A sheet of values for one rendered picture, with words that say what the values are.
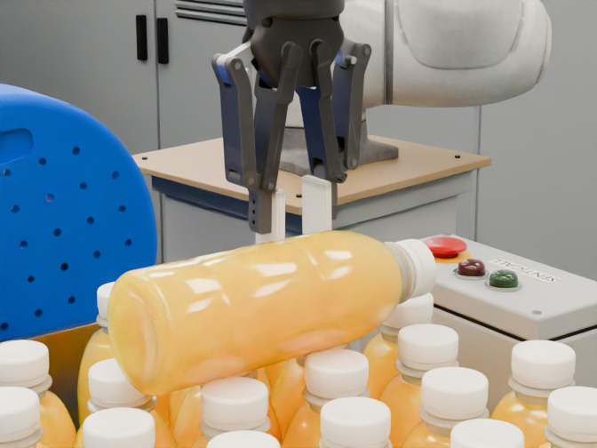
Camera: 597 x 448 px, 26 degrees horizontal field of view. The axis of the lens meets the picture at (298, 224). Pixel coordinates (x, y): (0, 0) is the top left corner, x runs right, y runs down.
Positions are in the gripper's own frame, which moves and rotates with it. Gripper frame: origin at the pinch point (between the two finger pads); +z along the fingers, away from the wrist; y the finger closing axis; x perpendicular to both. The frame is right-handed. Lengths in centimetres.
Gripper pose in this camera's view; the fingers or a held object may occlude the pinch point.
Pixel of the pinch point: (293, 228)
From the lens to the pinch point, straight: 100.0
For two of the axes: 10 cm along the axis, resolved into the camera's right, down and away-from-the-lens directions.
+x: 6.0, 2.2, -7.7
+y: -8.0, 1.6, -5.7
